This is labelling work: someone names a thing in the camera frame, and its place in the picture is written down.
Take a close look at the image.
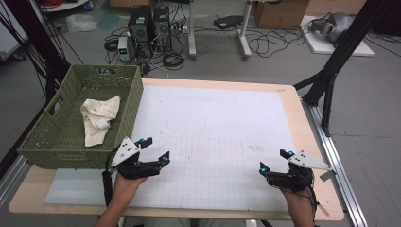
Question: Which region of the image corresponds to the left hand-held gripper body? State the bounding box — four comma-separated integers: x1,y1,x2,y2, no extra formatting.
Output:
110,136,162,181

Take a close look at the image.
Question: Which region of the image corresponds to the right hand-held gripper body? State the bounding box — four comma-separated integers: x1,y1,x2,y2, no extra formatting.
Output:
267,149,333,194

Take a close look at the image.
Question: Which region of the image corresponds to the cream egg print cloth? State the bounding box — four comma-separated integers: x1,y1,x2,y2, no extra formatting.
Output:
79,95,122,148

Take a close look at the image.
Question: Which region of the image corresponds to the green woven basket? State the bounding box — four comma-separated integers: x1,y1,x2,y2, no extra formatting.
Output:
17,63,145,170

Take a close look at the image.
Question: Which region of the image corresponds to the person's right hand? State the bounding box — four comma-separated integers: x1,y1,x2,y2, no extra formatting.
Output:
279,186,314,207

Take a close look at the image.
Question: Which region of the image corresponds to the person's left hand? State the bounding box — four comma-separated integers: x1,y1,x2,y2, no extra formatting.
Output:
113,172,149,203

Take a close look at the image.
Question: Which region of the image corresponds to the grey tape piece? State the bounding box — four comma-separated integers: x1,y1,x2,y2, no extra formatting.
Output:
319,169,338,183

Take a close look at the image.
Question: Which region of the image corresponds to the thin wooden stick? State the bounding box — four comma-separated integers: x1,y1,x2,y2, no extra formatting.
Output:
316,202,331,218

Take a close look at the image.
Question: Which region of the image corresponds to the white grid mat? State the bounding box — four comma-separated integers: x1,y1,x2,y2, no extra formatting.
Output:
44,84,314,213

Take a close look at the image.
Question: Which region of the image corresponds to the small white power supply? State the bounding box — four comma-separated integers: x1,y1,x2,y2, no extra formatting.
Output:
117,36,131,62

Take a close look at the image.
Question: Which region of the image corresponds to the white floor board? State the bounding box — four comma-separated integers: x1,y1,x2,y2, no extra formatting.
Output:
300,15,375,58

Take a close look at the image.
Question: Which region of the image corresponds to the large black computer tower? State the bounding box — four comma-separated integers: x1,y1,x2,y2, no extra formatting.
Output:
127,5,154,59

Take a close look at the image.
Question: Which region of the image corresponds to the slim black computer tower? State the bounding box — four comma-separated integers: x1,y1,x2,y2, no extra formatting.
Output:
153,5,173,53

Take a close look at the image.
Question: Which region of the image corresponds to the white desk leg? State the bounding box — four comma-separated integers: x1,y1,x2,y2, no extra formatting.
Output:
187,0,198,61
238,0,253,61

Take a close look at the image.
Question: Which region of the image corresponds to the teal floor sheet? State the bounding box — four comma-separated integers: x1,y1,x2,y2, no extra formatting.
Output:
96,9,121,31

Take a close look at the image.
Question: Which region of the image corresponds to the grey headset device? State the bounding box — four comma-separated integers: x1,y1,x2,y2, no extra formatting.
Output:
309,11,356,44

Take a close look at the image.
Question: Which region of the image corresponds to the clear plastic bag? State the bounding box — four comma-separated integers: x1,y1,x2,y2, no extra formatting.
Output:
65,13,99,34

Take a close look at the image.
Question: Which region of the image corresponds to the brown cardboard box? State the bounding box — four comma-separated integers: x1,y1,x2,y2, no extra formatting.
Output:
253,0,310,30

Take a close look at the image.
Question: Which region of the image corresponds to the black flat device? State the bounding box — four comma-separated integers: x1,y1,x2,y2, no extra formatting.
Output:
213,14,244,30

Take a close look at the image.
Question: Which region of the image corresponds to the round white table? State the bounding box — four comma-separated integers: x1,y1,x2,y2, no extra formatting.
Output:
37,0,91,13

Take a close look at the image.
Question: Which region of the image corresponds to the grey cabinet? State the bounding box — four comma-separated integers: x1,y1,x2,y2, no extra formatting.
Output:
0,9,28,61

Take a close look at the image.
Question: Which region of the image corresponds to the aluminium rail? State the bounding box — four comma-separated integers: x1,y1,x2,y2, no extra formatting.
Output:
0,154,32,206
302,100,369,227

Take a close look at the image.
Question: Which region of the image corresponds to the coil of black cable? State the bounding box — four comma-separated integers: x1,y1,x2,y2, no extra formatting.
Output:
162,51,185,71

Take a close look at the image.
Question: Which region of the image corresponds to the tangle of black floor cables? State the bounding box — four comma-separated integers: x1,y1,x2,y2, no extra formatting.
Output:
245,27,306,59

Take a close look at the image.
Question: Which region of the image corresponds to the black metal stand with cables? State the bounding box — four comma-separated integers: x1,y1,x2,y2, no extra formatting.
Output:
0,0,72,104

